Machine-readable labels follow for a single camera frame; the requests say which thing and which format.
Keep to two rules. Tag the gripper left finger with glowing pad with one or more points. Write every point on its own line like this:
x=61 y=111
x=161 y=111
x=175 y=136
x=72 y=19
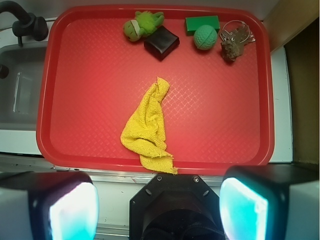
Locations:
x=57 y=205

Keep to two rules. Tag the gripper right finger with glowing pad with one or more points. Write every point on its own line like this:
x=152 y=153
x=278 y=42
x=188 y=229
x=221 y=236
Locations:
x=271 y=202

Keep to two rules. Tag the yellow cloth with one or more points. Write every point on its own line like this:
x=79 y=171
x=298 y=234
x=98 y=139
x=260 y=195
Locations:
x=145 y=134

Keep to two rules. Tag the red plastic tray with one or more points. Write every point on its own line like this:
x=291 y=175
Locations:
x=216 y=114

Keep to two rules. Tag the grey sink basin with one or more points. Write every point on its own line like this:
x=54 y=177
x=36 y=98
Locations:
x=20 y=89

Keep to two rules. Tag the brown rock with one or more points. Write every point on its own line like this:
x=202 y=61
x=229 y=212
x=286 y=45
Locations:
x=231 y=50

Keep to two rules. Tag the green dimpled ball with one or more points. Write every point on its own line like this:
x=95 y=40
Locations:
x=205 y=37

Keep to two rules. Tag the black faucet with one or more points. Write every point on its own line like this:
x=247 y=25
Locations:
x=27 y=23

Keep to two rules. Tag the black rectangular block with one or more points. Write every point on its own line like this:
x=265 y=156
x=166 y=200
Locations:
x=161 y=43

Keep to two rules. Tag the green rectangular block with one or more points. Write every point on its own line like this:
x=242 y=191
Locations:
x=193 y=23

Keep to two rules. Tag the green plush frog toy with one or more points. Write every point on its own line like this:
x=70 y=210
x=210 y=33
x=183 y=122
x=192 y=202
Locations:
x=143 y=25

